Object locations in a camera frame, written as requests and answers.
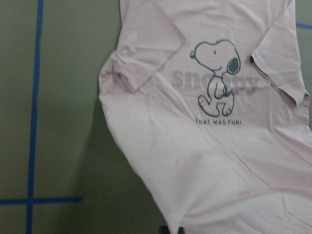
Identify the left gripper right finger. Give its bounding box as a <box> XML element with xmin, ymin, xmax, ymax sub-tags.
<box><xmin>177</xmin><ymin>227</ymin><xmax>185</xmax><ymax>234</ymax></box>

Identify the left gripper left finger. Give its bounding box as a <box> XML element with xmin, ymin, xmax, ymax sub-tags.
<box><xmin>159</xmin><ymin>226</ymin><xmax>170</xmax><ymax>234</ymax></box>

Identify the pink Snoopy t-shirt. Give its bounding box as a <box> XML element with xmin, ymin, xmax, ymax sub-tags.
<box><xmin>99</xmin><ymin>0</ymin><xmax>312</xmax><ymax>234</ymax></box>

